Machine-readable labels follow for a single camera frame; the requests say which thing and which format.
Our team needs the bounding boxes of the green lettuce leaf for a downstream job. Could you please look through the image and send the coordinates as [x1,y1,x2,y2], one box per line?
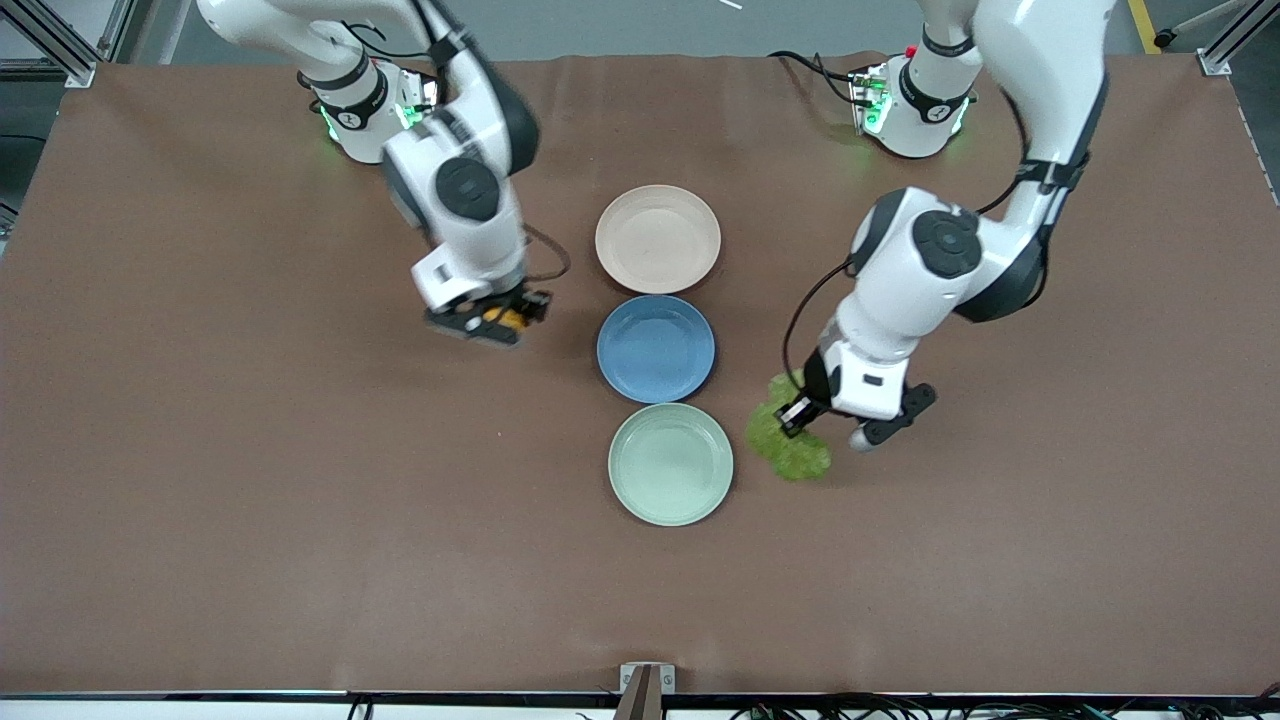
[745,369,832,482]

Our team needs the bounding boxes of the pale green round plate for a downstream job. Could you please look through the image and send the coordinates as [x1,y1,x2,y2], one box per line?
[608,403,735,527]

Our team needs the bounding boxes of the brown table cover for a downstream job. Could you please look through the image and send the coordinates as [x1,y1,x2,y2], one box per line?
[0,52,1280,696]

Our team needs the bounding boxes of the brown mounting bar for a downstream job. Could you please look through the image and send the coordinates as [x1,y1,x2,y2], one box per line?
[613,667,663,720]

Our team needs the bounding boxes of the beige round plate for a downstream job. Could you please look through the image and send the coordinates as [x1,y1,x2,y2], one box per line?
[595,185,722,295]

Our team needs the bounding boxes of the blue round plate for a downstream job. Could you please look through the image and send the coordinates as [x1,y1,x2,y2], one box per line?
[597,294,716,404]

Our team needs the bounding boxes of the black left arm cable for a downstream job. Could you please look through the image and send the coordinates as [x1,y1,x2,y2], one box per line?
[783,90,1051,401]

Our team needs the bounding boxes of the black cable bundle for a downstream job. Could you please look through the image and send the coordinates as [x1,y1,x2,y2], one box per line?
[730,690,1280,720]

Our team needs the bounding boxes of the black base cable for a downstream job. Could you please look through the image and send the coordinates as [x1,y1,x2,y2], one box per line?
[767,50,873,107]

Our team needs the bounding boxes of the aluminium frame post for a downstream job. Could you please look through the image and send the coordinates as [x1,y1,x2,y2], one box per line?
[0,0,136,89]
[1160,0,1280,77]

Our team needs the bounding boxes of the grey metal bracket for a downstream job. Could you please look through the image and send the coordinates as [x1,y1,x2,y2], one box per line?
[619,662,677,695]

